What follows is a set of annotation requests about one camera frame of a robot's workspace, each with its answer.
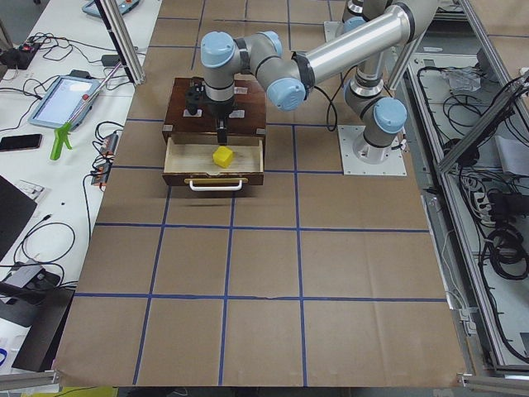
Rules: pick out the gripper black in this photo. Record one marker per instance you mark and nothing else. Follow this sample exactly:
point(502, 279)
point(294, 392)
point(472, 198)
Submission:
point(219, 110)

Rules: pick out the yellow block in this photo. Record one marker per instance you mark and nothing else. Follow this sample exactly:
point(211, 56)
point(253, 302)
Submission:
point(223, 156)

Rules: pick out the light wooden drawer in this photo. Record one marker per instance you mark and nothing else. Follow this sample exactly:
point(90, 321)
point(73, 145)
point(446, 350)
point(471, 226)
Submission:
point(189, 162)

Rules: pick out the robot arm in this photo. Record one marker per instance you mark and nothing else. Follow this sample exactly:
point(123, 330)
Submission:
point(287, 83)
point(353, 16)

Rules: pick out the dark wooden drawer box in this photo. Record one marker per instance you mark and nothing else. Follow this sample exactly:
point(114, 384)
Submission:
point(248, 118)

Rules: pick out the black power adapter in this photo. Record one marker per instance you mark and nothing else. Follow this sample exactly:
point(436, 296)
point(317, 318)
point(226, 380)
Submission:
point(110, 60)

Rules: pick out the teach pendant tablet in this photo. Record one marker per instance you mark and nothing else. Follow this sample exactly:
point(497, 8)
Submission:
point(61, 101)

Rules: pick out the brown paper table cover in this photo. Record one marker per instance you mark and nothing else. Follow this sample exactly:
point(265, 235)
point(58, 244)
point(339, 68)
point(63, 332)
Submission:
point(314, 278)

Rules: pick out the black smartphone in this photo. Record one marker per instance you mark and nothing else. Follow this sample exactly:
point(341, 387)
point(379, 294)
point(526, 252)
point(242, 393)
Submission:
point(20, 142)

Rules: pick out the black laptop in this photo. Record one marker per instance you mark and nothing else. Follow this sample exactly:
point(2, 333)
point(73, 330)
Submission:
point(16, 211)

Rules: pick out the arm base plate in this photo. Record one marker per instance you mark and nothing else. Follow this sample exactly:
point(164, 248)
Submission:
point(332, 30)
point(360, 159)

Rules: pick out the green handled reacher tool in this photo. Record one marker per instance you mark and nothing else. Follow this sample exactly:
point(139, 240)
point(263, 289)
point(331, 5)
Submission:
point(62, 133)

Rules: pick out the aluminium frame post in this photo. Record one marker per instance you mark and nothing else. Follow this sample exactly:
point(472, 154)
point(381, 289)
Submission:
point(121, 39)

